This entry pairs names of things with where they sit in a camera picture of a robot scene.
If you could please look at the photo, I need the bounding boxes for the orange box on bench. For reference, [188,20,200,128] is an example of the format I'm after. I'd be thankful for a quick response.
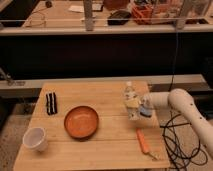
[131,5,152,25]

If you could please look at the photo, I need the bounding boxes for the metal post left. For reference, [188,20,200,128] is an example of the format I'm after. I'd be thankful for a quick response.
[83,0,93,31]

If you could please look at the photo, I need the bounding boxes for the white paper on bench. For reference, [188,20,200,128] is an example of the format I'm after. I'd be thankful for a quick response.
[68,5,84,13]

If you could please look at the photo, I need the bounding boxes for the white cup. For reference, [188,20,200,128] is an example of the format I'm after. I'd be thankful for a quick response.
[22,127,48,152]

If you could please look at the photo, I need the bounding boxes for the black floor cables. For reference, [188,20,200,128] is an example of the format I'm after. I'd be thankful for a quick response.
[159,109,209,171]

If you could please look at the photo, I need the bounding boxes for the metal clamp at left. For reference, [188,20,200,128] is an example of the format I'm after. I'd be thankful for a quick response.
[0,67,25,86]

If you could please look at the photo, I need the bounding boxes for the black striped block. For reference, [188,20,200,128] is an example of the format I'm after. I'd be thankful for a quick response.
[46,92,57,115]

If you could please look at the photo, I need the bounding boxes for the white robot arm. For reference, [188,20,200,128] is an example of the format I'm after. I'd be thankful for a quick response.
[140,88,213,159]

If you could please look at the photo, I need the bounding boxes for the clear plastic bottle white label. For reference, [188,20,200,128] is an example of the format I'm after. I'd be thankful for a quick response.
[124,81,140,120]

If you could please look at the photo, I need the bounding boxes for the metal post right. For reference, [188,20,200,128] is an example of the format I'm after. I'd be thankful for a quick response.
[175,0,192,30]

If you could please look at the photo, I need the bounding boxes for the black pouch on bench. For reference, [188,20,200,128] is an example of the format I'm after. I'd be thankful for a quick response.
[107,10,131,26]

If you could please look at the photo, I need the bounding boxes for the orange bowl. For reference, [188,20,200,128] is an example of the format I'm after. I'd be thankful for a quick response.
[64,106,99,139]

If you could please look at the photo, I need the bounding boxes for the blue cloth piece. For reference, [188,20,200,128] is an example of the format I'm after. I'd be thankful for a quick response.
[139,106,152,118]

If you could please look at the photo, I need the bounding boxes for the metal post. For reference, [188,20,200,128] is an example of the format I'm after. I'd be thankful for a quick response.
[83,0,93,31]
[175,0,192,30]

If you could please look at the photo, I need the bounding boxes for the orange handled tool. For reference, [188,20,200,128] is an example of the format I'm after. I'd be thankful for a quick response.
[136,129,158,161]

